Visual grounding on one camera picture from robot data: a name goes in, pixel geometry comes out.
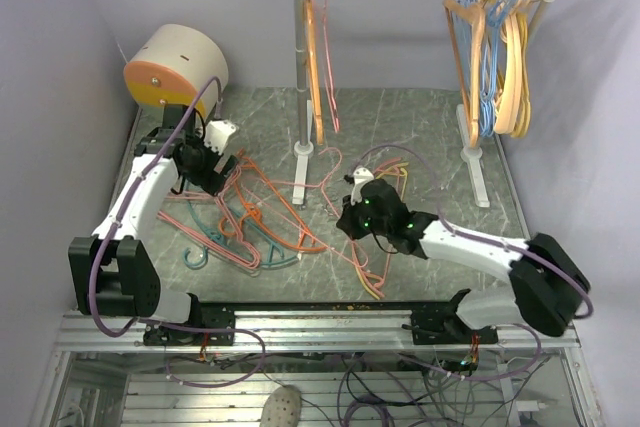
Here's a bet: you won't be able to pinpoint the brown wooden hanger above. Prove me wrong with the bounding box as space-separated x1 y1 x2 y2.
304 0 324 145

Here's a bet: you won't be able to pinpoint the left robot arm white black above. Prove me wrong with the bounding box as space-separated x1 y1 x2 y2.
68 104 238 344

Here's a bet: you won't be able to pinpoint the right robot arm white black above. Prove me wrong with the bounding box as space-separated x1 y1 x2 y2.
336 179 591 343

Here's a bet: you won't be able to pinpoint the hung yellow hangers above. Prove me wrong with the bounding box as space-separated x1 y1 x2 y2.
497 11 532 138

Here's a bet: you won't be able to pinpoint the hung beige hangers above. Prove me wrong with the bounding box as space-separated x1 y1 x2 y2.
494 0 534 138

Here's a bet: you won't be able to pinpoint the hung blue hangers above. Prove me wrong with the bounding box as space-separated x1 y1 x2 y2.
456 0 516 139

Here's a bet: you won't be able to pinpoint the pink plastic curved hanger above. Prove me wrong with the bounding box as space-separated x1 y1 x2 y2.
348 156 410 298

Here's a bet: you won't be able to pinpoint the orange plastic hanger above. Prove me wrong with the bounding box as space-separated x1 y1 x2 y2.
229 149 327 256

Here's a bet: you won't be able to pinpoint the teal plastic hanger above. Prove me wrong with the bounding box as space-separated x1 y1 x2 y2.
182 201 299 275

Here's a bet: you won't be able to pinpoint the round beige drawer box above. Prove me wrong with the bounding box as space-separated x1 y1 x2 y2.
123 24 229 118

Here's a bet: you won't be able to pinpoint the white perforated shoe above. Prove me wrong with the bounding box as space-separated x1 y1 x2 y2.
260 385 302 427

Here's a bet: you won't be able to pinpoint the metal clothes rack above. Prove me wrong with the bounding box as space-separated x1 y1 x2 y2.
292 0 555 208

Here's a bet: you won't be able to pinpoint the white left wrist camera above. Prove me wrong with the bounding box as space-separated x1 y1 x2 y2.
203 120 238 155

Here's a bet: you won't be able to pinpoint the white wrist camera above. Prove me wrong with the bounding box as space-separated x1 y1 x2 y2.
345 166 374 205
203 120 238 155

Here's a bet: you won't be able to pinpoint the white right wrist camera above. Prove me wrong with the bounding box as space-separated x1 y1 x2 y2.
345 166 374 205

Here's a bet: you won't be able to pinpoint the aluminium mounting rail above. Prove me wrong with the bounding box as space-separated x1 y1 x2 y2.
55 303 579 354

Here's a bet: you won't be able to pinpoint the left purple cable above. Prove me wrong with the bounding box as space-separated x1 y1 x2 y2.
87 75 222 338

